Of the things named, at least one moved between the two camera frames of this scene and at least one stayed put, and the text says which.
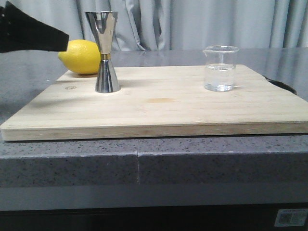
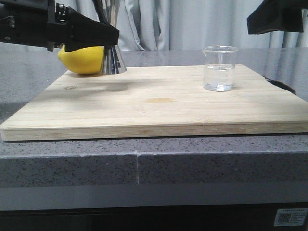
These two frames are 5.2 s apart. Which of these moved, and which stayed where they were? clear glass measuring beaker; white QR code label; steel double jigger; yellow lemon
Moved: steel double jigger
Stayed: yellow lemon; clear glass measuring beaker; white QR code label
